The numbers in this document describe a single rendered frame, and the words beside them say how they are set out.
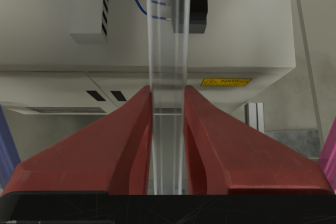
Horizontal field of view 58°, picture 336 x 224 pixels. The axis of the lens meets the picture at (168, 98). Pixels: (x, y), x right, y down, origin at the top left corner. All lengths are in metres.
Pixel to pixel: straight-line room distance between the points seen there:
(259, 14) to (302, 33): 0.76
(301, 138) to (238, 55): 0.72
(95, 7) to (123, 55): 0.08
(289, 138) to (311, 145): 0.08
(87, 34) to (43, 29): 0.10
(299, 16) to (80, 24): 0.99
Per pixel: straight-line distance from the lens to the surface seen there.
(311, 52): 1.29
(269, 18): 0.55
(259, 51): 0.53
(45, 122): 1.18
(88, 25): 0.48
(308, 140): 1.20
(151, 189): 0.24
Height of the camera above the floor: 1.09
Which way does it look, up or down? 79 degrees down
